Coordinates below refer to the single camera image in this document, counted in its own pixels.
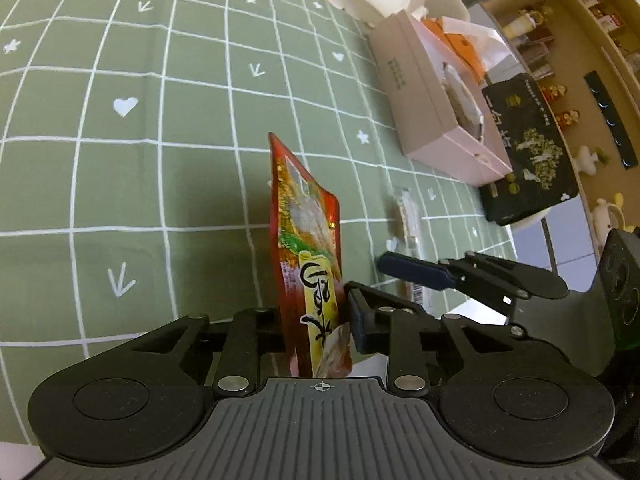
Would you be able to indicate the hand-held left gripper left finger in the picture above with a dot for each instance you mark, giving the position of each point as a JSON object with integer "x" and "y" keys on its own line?
{"x": 245, "y": 340}

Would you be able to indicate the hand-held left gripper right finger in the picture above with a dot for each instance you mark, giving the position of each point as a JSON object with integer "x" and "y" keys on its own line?
{"x": 362, "y": 325}

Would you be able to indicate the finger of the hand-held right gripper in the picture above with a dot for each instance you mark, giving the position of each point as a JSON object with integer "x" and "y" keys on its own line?
{"x": 510, "y": 315}
{"x": 415, "y": 270}

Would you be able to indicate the clear barcode snack packet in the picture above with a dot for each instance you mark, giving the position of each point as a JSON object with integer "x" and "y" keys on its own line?
{"x": 407, "y": 220}

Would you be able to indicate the red and yellow snack packet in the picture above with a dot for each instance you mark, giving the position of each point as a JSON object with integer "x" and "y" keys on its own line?
{"x": 305, "y": 220}

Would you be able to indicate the pink cardboard box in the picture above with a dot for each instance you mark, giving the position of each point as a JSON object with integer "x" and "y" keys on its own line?
{"x": 425, "y": 110}

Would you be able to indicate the round rice cracker packet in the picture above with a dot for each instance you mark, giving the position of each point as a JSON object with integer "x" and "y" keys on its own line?
{"x": 465, "y": 100}

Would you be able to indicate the white ceramic teapot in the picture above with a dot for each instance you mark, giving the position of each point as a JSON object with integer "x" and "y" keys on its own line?
{"x": 590, "y": 160}
{"x": 609, "y": 212}

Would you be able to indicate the black patterned box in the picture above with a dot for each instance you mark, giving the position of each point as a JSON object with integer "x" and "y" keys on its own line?
{"x": 530, "y": 160}

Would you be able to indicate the black strip with blue dots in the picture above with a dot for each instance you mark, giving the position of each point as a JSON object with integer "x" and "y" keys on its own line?
{"x": 610, "y": 120}

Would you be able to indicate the gold and red figurine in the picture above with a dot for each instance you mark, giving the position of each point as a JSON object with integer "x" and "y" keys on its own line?
{"x": 555, "y": 92}
{"x": 567, "y": 119}

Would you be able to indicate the green checked tablecloth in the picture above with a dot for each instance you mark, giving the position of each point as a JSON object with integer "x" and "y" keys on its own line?
{"x": 150, "y": 160}

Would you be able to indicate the orange packet in wrapper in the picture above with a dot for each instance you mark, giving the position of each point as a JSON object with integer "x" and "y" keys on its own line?
{"x": 465, "y": 45}

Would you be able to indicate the cream bottle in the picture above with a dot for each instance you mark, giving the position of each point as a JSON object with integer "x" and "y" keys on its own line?
{"x": 522, "y": 21}

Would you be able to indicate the beige chair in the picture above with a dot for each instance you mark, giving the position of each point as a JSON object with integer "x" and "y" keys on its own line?
{"x": 447, "y": 0}

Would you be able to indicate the wooden display shelf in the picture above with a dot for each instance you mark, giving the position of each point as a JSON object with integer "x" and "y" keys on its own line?
{"x": 560, "y": 15}

